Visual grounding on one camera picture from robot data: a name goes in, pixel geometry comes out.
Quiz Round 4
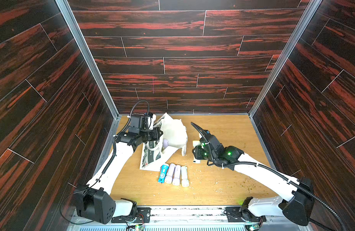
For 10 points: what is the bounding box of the white floral canvas tote bag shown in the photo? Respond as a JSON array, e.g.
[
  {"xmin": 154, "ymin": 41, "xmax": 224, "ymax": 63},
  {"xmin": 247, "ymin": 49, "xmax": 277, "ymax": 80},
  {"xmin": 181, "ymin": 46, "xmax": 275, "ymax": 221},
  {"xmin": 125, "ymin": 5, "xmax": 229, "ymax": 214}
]
[{"xmin": 139, "ymin": 113, "xmax": 188, "ymax": 171}]

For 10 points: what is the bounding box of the lavender flashlight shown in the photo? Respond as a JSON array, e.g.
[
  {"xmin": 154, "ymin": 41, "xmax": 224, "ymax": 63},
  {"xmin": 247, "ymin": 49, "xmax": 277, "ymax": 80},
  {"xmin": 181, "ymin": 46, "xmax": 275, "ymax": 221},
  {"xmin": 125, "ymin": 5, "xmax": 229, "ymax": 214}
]
[{"xmin": 163, "ymin": 139, "xmax": 169, "ymax": 148}]

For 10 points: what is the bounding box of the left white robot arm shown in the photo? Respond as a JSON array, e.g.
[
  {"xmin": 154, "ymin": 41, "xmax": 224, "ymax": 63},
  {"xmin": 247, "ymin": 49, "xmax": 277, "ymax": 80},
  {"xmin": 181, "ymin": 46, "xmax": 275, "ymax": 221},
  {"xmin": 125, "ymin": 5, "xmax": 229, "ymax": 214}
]
[{"xmin": 73, "ymin": 128, "xmax": 163, "ymax": 224}]

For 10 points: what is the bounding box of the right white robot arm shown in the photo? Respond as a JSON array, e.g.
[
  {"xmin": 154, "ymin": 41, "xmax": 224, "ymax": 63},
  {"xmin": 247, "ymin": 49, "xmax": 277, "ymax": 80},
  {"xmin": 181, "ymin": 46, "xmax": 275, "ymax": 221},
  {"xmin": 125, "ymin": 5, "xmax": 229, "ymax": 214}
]
[{"xmin": 191, "ymin": 123, "xmax": 347, "ymax": 231}]

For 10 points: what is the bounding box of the blue flashlight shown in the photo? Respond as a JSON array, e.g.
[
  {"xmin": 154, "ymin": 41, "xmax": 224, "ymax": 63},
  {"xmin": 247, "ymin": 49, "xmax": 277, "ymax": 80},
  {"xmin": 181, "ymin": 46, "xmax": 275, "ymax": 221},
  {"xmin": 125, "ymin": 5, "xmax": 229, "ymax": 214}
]
[{"xmin": 158, "ymin": 164, "xmax": 169, "ymax": 183}]

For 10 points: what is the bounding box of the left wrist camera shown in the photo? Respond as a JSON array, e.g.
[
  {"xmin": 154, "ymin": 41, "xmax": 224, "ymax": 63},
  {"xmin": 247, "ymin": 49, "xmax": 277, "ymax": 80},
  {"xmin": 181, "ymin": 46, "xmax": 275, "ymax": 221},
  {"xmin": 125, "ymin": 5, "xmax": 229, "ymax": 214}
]
[{"xmin": 128, "ymin": 113, "xmax": 156, "ymax": 133}]

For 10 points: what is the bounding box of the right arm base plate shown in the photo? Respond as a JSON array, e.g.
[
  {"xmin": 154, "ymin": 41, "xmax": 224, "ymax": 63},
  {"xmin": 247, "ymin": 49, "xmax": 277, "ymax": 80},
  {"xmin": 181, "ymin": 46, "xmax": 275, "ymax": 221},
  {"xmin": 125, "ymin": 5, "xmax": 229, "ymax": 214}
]
[{"xmin": 223, "ymin": 207, "xmax": 252, "ymax": 222}]

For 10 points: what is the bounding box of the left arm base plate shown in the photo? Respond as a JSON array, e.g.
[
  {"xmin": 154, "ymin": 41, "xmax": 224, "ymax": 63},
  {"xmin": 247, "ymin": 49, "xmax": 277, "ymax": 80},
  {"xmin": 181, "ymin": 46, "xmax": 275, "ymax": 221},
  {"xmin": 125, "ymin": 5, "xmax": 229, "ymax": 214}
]
[{"xmin": 111, "ymin": 207, "xmax": 151, "ymax": 223}]

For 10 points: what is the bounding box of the aluminium front rail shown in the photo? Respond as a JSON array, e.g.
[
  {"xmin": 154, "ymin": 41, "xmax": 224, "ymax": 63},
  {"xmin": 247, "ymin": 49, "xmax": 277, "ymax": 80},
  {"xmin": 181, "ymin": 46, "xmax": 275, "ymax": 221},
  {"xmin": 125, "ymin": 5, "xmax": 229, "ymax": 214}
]
[{"xmin": 67, "ymin": 205, "xmax": 314, "ymax": 231}]

